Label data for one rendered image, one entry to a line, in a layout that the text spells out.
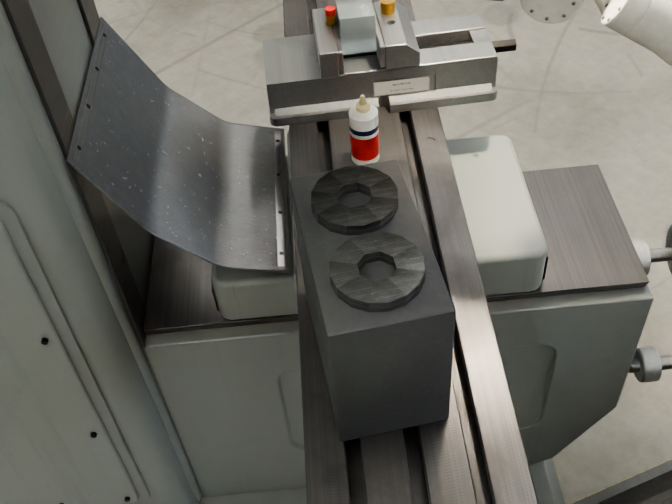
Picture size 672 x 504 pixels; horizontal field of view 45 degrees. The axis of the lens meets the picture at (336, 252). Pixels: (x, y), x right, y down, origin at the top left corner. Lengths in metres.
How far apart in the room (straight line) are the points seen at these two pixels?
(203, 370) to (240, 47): 2.01
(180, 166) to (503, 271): 0.49
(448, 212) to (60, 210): 0.49
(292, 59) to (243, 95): 1.66
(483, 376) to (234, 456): 0.74
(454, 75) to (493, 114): 1.52
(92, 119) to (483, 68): 0.57
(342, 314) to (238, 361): 0.58
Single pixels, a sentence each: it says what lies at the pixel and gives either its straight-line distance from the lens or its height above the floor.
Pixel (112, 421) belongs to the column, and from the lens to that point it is 1.35.
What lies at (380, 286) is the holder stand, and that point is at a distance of 0.74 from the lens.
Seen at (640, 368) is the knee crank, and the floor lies 0.51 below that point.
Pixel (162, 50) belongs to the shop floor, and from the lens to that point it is 3.24.
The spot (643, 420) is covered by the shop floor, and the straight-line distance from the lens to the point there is 2.06.
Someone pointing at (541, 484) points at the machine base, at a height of 0.20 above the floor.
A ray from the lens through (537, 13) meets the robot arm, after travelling 0.95.
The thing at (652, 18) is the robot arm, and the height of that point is 1.19.
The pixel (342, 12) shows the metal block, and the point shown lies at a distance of 1.22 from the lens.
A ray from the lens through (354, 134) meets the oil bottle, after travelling 1.13.
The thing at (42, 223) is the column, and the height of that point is 1.02.
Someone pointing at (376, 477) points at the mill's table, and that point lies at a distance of 0.86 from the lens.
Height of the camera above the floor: 1.69
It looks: 47 degrees down
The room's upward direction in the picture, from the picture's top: 6 degrees counter-clockwise
